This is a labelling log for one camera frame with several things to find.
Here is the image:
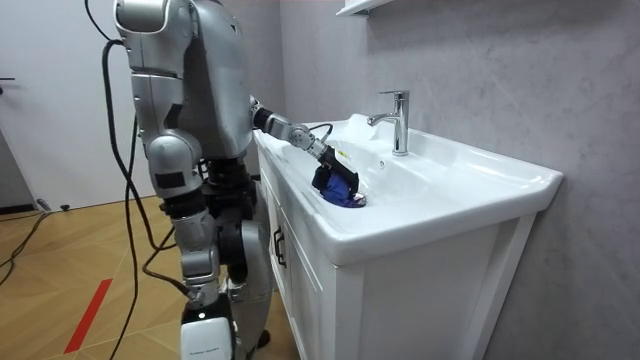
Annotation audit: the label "red floor tape strip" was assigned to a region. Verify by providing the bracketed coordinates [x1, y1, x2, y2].
[63, 277, 114, 355]

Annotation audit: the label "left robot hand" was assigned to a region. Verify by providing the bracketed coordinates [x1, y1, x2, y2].
[310, 144, 361, 199]

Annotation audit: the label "chrome faucet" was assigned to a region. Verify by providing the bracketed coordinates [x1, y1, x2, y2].
[366, 89, 412, 158]

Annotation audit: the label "robot legs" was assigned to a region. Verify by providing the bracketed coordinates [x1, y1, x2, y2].
[203, 158, 275, 360]

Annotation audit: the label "white wall shelf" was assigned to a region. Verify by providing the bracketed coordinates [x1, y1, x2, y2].
[335, 0, 397, 18]

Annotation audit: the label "black floor cable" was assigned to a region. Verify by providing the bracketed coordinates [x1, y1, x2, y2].
[0, 209, 51, 287]

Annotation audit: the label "white sink vanity cabinet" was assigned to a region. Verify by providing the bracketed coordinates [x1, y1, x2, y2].
[252, 113, 565, 360]

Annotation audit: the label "blue cloth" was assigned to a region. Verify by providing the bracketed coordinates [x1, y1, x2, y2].
[319, 172, 368, 210]

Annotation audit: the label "cable bundle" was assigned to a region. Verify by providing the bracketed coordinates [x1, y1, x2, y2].
[83, 0, 194, 360]

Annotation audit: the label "robot body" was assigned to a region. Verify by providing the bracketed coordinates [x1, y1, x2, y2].
[188, 0, 260, 202]

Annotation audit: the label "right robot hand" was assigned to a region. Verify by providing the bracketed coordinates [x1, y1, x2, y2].
[178, 294, 237, 360]

